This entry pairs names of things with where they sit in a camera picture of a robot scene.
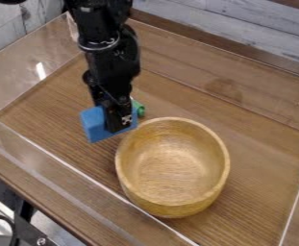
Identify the clear acrylic tray wall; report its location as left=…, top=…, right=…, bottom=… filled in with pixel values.
left=0, top=12, right=299, bottom=246

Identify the black cable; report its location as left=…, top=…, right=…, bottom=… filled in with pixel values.
left=0, top=214, right=17, bottom=246

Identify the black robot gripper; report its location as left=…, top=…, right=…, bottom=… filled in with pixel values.
left=79, top=25, right=140, bottom=134

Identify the blue foam block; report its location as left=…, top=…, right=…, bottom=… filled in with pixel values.
left=80, top=106, right=138, bottom=143

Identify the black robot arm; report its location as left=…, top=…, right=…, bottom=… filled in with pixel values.
left=64, top=0, right=140, bottom=133

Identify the black metal table frame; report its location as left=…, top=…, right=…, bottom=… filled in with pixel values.
left=0, top=181, right=57, bottom=246

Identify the brown wooden bowl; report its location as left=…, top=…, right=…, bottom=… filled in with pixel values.
left=115, top=117, right=231, bottom=218

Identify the green white marker pen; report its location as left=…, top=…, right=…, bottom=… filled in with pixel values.
left=132, top=99, right=146, bottom=117

